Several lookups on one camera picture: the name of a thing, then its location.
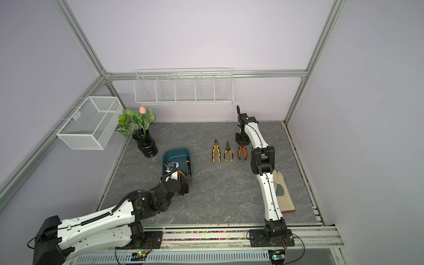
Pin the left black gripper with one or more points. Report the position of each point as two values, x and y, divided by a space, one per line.
185 186

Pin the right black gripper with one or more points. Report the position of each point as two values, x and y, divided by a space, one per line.
239 142

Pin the orange black greener pliers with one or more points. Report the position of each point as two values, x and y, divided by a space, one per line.
242 151

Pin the teal plastic storage box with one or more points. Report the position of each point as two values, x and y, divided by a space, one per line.
180 155

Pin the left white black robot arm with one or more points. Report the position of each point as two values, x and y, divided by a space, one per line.
59 240

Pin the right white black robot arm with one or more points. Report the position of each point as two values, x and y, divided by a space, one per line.
262 166

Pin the yellow black combination pliers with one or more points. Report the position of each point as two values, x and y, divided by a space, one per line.
188 164

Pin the green plant in black vase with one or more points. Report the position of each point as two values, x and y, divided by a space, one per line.
136 125

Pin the beige work glove red cuff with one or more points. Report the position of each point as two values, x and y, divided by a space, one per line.
283 197

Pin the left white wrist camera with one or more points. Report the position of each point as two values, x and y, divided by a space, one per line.
172 169

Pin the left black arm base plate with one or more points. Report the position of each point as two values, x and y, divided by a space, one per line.
151 240

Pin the aluminium front rail frame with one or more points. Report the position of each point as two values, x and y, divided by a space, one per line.
226 246

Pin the long white wire wall basket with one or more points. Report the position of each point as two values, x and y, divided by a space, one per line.
184 85

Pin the small white wire side basket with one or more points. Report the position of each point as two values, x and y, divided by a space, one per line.
92 124

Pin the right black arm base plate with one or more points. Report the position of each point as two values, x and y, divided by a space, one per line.
258 238

